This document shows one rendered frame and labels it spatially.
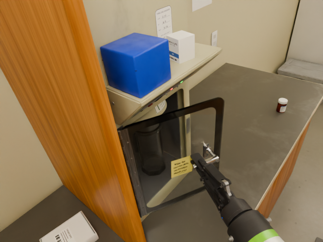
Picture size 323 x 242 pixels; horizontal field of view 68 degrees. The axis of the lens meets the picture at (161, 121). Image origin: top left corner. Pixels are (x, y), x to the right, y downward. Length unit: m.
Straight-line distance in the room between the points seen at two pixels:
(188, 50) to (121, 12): 0.18
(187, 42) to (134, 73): 0.20
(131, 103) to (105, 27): 0.16
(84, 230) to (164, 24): 0.72
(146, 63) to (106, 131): 0.15
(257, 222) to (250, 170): 0.52
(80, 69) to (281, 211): 1.97
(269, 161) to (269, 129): 0.22
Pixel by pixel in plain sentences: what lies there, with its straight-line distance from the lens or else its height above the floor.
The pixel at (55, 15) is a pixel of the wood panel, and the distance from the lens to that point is 0.41.
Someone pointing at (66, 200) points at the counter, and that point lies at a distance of 1.11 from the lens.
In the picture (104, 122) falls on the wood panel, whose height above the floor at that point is 1.50.
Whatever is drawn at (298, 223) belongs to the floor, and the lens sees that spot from 2.18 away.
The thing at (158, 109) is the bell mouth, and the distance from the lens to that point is 0.76.
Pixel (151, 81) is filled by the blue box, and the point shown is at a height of 1.53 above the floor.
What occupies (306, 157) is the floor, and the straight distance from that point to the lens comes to 2.65.
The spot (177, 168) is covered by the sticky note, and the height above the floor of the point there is 1.17.
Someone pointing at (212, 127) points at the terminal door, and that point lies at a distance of 0.75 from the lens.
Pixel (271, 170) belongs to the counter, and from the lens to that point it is 1.14.
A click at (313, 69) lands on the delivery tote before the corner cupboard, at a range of 3.47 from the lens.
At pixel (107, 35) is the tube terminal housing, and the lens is 0.54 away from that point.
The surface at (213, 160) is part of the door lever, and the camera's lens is 0.76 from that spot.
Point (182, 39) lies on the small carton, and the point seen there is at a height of 1.57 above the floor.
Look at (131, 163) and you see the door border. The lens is 0.70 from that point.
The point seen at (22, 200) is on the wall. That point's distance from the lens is 1.16.
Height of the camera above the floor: 1.76
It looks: 37 degrees down
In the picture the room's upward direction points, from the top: 7 degrees counter-clockwise
